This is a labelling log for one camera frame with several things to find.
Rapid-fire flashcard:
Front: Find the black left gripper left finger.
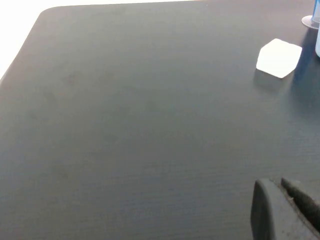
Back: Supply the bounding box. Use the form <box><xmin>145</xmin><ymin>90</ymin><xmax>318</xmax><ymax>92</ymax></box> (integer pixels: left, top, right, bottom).
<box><xmin>250</xmin><ymin>177</ymin><xmax>315</xmax><ymax>240</ymax></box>

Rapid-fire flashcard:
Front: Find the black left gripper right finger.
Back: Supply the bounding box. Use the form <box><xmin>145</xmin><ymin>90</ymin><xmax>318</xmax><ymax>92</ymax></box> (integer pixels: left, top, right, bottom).
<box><xmin>281</xmin><ymin>177</ymin><xmax>320</xmax><ymax>235</ymax></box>

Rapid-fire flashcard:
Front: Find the white cube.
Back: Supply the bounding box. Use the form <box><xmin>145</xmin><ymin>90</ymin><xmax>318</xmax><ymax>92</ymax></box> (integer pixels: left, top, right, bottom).
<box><xmin>256</xmin><ymin>38</ymin><xmax>303</xmax><ymax>79</ymax></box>

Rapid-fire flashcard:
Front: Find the light blue bowl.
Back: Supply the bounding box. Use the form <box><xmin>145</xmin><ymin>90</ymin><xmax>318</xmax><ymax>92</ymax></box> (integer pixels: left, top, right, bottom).
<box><xmin>315</xmin><ymin>22</ymin><xmax>320</xmax><ymax>59</ymax></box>

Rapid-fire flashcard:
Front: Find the blue cone glass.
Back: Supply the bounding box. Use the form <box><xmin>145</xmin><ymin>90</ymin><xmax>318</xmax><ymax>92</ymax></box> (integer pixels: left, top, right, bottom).
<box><xmin>301</xmin><ymin>0</ymin><xmax>320</xmax><ymax>29</ymax></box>

